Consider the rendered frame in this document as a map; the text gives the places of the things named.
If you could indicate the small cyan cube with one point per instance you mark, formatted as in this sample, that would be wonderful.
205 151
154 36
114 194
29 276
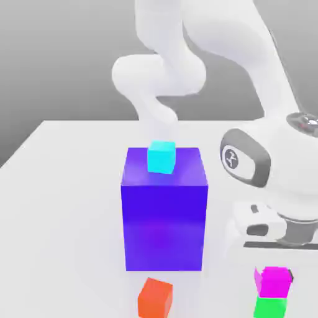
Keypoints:
161 157

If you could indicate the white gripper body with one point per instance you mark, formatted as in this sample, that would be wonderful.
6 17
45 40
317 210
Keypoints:
280 256

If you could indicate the small magenta cube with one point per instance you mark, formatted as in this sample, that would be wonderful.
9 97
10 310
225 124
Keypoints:
275 283

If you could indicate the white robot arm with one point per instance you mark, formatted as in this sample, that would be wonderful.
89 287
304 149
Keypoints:
223 37

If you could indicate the small orange cube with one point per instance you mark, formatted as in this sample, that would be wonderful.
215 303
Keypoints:
154 299

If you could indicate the small green cube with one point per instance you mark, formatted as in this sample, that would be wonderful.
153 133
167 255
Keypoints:
270 308

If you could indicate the large purple box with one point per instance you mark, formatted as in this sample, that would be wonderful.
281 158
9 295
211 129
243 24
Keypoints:
164 223

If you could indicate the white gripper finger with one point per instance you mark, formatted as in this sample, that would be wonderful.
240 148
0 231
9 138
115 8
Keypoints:
258 279
291 275

